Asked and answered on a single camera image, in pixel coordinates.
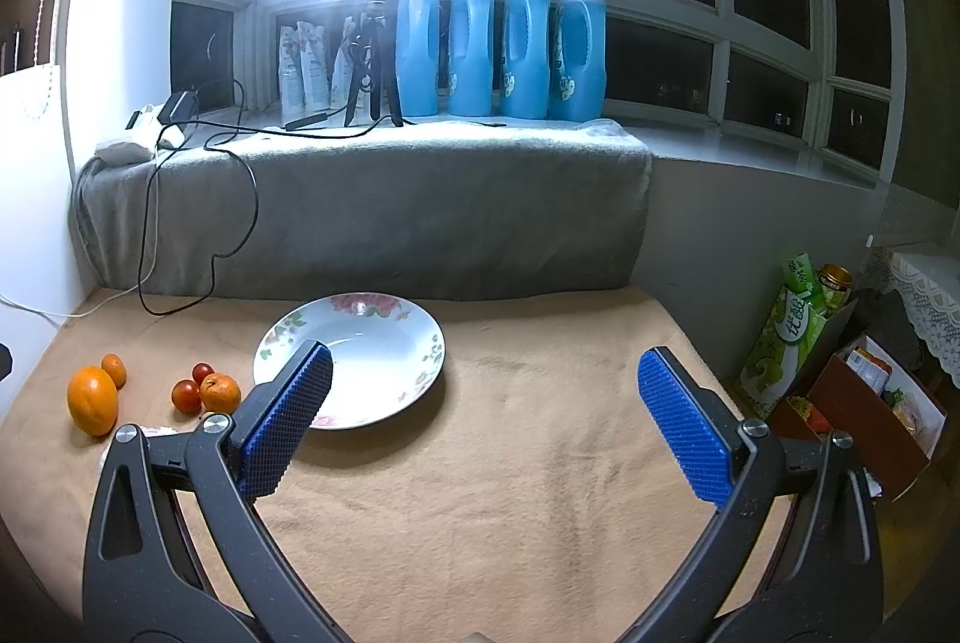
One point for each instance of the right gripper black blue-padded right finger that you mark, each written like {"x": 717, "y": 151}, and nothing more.
{"x": 791, "y": 552}

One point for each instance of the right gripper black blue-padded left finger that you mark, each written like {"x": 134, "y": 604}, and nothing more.
{"x": 176, "y": 550}

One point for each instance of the red cherry tomato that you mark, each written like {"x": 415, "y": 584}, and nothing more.
{"x": 186, "y": 397}
{"x": 200, "y": 372}

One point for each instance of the large orange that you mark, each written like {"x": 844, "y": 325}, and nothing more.
{"x": 92, "y": 401}

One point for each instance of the small tangerine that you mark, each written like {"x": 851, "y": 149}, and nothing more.
{"x": 220, "y": 394}

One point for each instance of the small mandarin orange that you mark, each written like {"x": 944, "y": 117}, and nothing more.
{"x": 113, "y": 365}

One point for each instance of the brown cardboard box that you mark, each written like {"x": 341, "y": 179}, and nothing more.
{"x": 854, "y": 384}

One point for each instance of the green snack package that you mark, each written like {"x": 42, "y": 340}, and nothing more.
{"x": 787, "y": 338}

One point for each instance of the beige table cloth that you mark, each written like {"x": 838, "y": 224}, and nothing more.
{"x": 527, "y": 496}

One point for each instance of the glass jar gold lid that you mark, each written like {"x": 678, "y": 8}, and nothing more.
{"x": 836, "y": 283}

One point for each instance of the white lace cloth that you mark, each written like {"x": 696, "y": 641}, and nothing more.
{"x": 926, "y": 278}

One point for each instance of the white floral ceramic plate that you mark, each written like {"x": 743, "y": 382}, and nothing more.
{"x": 387, "y": 353}

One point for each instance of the grey blanket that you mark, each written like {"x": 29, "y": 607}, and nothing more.
{"x": 443, "y": 210}

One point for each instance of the black power adapter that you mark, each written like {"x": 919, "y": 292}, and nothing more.
{"x": 181, "y": 108}

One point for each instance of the white refill pouch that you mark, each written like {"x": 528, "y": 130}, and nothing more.
{"x": 349, "y": 80}
{"x": 289, "y": 75}
{"x": 313, "y": 66}

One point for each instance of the blue detergent bottle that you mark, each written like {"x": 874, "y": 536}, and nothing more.
{"x": 470, "y": 60}
{"x": 526, "y": 68}
{"x": 578, "y": 76}
{"x": 417, "y": 56}

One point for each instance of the black mini tripod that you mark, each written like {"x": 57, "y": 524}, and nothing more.
{"x": 371, "y": 49}

